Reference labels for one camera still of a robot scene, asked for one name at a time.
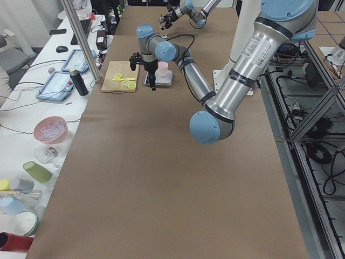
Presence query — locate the black computer mouse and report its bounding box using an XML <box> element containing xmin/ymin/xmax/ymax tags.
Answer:
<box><xmin>56</xmin><ymin>45</ymin><xmax>68</xmax><ymax>53</ymax></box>

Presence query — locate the grey office chair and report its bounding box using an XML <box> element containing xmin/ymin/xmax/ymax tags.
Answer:
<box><xmin>1</xmin><ymin>47</ymin><xmax>37</xmax><ymax>74</ymax></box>

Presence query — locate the red cylinder container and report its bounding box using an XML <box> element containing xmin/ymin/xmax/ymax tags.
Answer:
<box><xmin>1</xmin><ymin>232</ymin><xmax>34</xmax><ymax>253</ymax></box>

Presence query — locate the green plastic cup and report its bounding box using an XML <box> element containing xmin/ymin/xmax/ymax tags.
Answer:
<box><xmin>23</xmin><ymin>161</ymin><xmax>52</xmax><ymax>184</ymax></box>

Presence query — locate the white green rimmed bowl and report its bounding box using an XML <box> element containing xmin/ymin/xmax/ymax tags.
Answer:
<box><xmin>8</xmin><ymin>209</ymin><xmax>39</xmax><ymax>236</ymax></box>

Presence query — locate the light blue cup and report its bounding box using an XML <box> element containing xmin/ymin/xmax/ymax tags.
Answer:
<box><xmin>1</xmin><ymin>196</ymin><xmax>25</xmax><ymax>216</ymax></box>

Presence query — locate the far teach pendant tablet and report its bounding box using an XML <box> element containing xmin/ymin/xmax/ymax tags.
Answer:
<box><xmin>61</xmin><ymin>49</ymin><xmax>88</xmax><ymax>73</ymax></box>

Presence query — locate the bamboo cutting board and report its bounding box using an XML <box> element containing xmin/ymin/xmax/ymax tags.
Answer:
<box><xmin>101</xmin><ymin>61</ymin><xmax>140</xmax><ymax>93</ymax></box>

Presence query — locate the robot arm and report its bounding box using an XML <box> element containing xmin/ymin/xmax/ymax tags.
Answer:
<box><xmin>159</xmin><ymin>0</ymin><xmax>220</xmax><ymax>30</ymax></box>
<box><xmin>130</xmin><ymin>1</ymin><xmax>319</xmax><ymax>145</ymax></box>

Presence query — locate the pink plastic cup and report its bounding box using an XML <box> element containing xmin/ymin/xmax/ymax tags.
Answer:
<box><xmin>158</xmin><ymin>61</ymin><xmax>168</xmax><ymax>77</ymax></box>

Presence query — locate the teach pendant tablet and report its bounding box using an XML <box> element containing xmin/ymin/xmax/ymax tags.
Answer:
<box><xmin>61</xmin><ymin>49</ymin><xmax>88</xmax><ymax>73</ymax></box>
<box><xmin>36</xmin><ymin>71</ymin><xmax>74</xmax><ymax>102</ymax></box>

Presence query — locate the black thermos bottle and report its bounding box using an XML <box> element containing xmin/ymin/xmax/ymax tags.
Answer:
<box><xmin>69</xmin><ymin>69</ymin><xmax>89</xmax><ymax>96</ymax></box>

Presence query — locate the clear glass sauce bottle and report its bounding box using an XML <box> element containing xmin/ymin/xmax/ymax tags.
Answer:
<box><xmin>159</xmin><ymin>14</ymin><xmax>168</xmax><ymax>39</ymax></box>

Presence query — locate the digital kitchen scale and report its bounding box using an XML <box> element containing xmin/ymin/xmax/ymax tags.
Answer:
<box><xmin>143</xmin><ymin>70</ymin><xmax>173</xmax><ymax>87</ymax></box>

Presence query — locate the aluminium frame post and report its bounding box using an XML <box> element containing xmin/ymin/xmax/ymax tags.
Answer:
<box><xmin>61</xmin><ymin>0</ymin><xmax>101</xmax><ymax>83</ymax></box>

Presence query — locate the pink bowl with ice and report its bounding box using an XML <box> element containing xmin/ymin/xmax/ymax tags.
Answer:
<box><xmin>33</xmin><ymin>116</ymin><xmax>68</xmax><ymax>145</ymax></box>

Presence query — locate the yellow cup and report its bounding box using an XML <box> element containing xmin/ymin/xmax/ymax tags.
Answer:
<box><xmin>0</xmin><ymin>179</ymin><xmax>11</xmax><ymax>191</ymax></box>

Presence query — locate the near teach pendant tablet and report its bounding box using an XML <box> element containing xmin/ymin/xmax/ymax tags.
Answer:
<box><xmin>36</xmin><ymin>71</ymin><xmax>74</xmax><ymax>102</ymax></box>

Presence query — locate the lemon slice top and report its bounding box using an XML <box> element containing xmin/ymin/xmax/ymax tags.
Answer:
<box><xmin>127</xmin><ymin>82</ymin><xmax>136</xmax><ymax>90</ymax></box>

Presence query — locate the black keyboard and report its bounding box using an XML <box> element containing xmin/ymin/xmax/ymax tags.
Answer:
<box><xmin>70</xmin><ymin>19</ymin><xmax>93</xmax><ymax>46</ymax></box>

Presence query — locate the lemon slice bottom front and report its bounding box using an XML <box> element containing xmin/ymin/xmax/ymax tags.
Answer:
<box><xmin>113</xmin><ymin>73</ymin><xmax>123</xmax><ymax>79</ymax></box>

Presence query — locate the grey cup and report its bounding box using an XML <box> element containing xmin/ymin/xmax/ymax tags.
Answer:
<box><xmin>10</xmin><ymin>178</ymin><xmax>35</xmax><ymax>194</ymax></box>

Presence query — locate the black smartphone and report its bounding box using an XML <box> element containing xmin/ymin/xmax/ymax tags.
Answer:
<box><xmin>49</xmin><ymin>29</ymin><xmax>67</xmax><ymax>35</ymax></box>

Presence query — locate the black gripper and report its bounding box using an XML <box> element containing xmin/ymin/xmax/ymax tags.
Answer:
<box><xmin>129</xmin><ymin>52</ymin><xmax>158</xmax><ymax>91</ymax></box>
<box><xmin>159</xmin><ymin>7</ymin><xmax>184</xmax><ymax>30</ymax></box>

